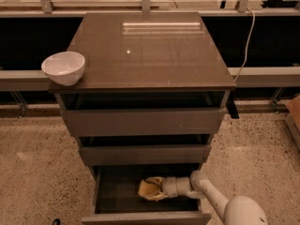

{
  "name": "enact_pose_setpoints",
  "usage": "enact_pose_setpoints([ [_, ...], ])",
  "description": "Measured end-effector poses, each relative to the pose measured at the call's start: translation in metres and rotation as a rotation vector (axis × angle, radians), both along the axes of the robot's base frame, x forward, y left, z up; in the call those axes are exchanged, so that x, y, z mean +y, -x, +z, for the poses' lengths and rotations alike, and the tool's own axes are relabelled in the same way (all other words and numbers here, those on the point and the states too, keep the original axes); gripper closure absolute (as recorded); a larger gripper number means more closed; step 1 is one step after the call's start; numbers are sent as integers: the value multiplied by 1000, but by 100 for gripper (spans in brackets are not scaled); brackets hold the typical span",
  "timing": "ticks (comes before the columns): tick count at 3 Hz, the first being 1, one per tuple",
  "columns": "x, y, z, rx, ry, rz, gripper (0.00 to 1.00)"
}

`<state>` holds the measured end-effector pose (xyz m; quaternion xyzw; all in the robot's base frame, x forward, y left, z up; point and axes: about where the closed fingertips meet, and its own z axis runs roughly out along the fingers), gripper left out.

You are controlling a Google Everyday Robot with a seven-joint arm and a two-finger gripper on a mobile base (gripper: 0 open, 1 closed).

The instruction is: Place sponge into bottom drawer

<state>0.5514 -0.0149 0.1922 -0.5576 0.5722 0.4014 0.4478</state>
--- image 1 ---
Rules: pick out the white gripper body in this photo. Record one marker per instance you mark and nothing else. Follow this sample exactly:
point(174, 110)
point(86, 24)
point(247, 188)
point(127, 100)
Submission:
point(169, 187)

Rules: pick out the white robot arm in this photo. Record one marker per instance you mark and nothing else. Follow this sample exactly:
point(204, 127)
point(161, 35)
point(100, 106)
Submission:
point(238, 210)

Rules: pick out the yellow wavy sponge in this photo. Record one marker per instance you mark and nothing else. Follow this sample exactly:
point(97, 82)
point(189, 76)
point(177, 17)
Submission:
point(147, 189)

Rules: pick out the white ceramic bowl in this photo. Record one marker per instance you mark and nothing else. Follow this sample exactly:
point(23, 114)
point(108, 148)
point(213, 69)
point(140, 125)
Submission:
point(65, 68)

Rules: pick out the grey open bottom drawer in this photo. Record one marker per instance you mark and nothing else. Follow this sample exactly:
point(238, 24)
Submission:
point(116, 200)

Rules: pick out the grey middle drawer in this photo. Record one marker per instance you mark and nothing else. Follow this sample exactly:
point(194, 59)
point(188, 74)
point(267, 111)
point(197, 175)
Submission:
point(144, 154)

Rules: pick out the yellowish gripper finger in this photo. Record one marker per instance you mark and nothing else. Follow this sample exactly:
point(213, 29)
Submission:
point(157, 180)
point(155, 197)

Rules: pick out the grey top drawer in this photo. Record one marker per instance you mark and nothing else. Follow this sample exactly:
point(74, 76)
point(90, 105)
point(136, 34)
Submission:
point(90, 123)

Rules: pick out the cardboard box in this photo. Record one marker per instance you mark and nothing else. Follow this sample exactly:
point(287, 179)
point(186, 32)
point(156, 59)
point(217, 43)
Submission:
point(293, 119)

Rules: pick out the dark grey drawer cabinet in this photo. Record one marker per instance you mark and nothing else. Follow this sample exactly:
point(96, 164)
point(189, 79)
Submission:
point(136, 62)

